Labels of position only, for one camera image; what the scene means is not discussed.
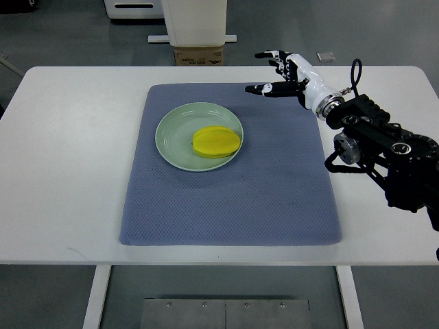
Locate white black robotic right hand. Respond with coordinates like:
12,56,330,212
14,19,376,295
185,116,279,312
245,50,344,117

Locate yellow starfruit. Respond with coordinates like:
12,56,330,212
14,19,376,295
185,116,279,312
191,125,241,158

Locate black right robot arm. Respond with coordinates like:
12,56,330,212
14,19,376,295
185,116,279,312
324,58,438,230

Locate small grey floor plate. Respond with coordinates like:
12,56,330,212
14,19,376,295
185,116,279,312
316,51,335,63

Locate pale green plate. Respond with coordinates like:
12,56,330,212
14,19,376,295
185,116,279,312
155,102,244,172

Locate brown cardboard box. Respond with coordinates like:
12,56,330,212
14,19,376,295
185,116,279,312
173,46,224,66

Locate blue textured table mat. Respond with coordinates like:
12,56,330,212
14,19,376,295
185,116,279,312
119,84,342,246

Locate white cabinet with slot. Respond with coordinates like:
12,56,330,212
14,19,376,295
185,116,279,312
104,0,164,19

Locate right white table leg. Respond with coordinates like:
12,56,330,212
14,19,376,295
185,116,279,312
335,266,364,329

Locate white table leg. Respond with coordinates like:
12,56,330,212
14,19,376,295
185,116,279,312
335,266,364,329
82,265,112,329

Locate left white table leg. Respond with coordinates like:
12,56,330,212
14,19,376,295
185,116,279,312
82,265,112,329

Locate white pedestal column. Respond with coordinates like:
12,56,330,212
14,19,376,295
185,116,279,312
161,0,227,47

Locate white pedestal foot bar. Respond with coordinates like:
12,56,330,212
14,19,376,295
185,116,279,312
147,34,237,47

